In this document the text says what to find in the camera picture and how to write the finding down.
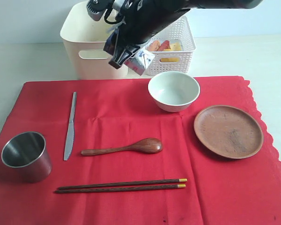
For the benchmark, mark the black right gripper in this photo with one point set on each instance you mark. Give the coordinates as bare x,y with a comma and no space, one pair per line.
142,19

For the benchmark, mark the blue white milk carton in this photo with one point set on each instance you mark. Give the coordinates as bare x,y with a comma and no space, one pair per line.
140,62

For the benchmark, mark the fried chicken nugget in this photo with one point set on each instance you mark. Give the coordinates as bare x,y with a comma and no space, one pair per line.
154,46

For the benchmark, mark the yellow lemon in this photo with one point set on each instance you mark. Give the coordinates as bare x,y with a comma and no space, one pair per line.
168,60

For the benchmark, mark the yellow cheese wedge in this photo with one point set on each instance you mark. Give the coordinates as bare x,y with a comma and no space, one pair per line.
175,47

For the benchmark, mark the white ceramic bowl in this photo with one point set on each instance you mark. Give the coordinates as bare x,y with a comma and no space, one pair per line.
173,91

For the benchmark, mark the brown wooden spoon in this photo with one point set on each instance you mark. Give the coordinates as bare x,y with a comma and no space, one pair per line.
147,145

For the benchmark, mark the steel table knife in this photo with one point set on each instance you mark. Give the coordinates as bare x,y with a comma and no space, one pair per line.
70,130

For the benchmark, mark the brown wooden plate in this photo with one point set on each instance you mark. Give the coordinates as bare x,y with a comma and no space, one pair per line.
228,131

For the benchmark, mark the dark wooden chopstick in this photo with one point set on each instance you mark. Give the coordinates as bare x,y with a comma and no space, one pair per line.
129,183
120,189

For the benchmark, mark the stainless steel cup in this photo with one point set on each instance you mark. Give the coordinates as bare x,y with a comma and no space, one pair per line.
26,153

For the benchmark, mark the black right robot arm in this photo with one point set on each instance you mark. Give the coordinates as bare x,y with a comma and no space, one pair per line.
222,4

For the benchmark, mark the cream plastic bin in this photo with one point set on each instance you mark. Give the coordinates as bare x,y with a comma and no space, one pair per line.
84,41

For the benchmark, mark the white perforated basket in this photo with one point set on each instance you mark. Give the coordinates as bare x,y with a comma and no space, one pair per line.
179,31

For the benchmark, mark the red table cloth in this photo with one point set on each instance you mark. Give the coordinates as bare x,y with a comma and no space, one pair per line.
117,113

